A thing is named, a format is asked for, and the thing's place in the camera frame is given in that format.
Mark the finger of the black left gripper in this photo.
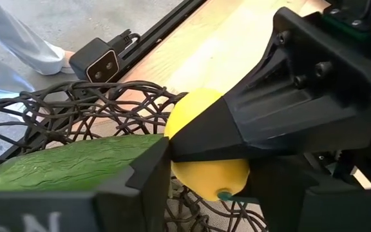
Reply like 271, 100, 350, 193
168, 6, 371, 163

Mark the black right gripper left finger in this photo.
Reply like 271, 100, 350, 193
0, 137, 173, 232

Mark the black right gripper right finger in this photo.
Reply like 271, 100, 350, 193
233, 154, 371, 232

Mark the long dark green cucumber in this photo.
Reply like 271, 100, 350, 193
0, 134, 171, 194

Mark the yellow lemon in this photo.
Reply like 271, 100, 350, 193
164, 88, 251, 202

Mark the black wire basket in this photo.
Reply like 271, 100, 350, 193
0, 79, 270, 232

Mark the person's foot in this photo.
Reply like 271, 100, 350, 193
56, 50, 77, 75

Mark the black stereo camera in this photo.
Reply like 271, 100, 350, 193
68, 37, 122, 84

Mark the black camera cable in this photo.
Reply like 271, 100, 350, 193
107, 28, 141, 54

